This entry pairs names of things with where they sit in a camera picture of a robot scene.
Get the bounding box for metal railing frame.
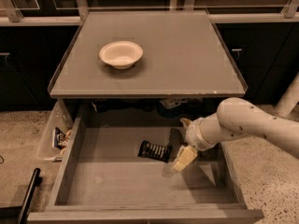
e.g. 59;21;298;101
0;0;299;26

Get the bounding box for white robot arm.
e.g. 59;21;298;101
171;74;299;173

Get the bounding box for snack packets in bin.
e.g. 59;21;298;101
51;127;72;155

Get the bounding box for white paper bowl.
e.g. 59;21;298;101
99;41;143;69

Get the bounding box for black rxbar chocolate wrapper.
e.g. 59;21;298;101
137;141;172;162

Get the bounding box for grey counter cabinet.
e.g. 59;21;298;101
47;10;249;129

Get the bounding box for open grey top drawer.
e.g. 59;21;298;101
28;105;263;224

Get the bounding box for black bar handle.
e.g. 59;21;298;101
17;168;42;224

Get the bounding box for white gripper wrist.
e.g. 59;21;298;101
171;118;215;173

